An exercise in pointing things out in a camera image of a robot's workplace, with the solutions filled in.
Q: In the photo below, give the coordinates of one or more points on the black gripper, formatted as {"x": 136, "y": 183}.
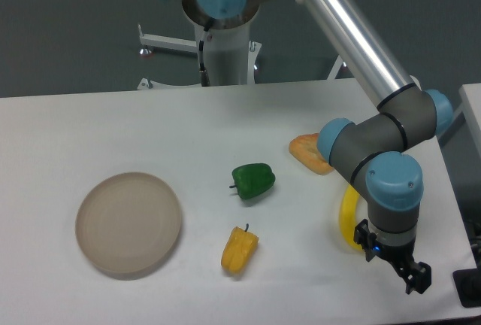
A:
{"x": 396, "y": 249}

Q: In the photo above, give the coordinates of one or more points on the green bell pepper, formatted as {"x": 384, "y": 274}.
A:
{"x": 252, "y": 180}

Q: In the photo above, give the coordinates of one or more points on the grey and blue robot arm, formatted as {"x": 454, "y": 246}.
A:
{"x": 371, "y": 156}

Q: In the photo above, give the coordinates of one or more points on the yellow bell pepper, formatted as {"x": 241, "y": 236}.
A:
{"x": 238, "y": 250}

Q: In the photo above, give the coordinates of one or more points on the black device at edge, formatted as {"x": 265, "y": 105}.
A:
{"x": 467, "y": 284}

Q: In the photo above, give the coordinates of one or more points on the yellow banana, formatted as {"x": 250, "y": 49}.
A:
{"x": 347, "y": 217}

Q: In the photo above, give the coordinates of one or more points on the white side table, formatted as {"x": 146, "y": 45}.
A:
{"x": 468, "y": 112}

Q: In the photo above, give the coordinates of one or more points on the orange pumpkin slice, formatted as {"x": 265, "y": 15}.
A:
{"x": 304, "y": 149}

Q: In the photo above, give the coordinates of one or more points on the beige round plate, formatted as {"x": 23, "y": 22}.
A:
{"x": 128, "y": 225}

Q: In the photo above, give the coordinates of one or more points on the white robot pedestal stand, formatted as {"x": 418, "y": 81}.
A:
{"x": 274, "y": 42}

